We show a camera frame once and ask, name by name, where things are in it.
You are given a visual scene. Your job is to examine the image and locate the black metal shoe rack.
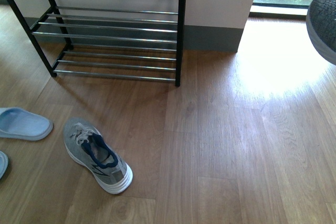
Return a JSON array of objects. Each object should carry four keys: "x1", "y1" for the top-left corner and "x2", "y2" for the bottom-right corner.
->
[{"x1": 6, "y1": 0, "x2": 186, "y2": 86}]

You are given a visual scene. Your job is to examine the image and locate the light blue slipper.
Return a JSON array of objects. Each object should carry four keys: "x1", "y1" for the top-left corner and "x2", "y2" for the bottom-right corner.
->
[
  {"x1": 0, "y1": 151, "x2": 9, "y2": 178},
  {"x1": 1, "y1": 107, "x2": 53, "y2": 141}
]

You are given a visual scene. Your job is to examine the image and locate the grey sneaker with navy lining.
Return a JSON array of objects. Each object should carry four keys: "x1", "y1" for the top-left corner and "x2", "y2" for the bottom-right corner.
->
[{"x1": 63, "y1": 118, "x2": 133, "y2": 195}]

